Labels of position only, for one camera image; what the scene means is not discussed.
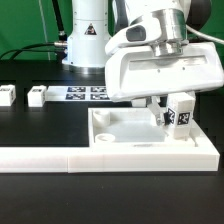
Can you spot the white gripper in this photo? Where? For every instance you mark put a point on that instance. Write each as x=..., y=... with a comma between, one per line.
x=135, y=72

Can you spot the white square tabletop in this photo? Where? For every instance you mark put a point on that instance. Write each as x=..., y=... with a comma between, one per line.
x=131, y=127

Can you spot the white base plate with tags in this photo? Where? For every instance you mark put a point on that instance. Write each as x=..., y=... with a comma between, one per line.
x=76, y=93

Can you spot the white L-shaped obstacle wall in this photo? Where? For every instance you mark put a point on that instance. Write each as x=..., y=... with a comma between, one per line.
x=48, y=143

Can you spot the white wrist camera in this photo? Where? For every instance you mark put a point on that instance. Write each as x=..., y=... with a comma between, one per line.
x=146, y=31

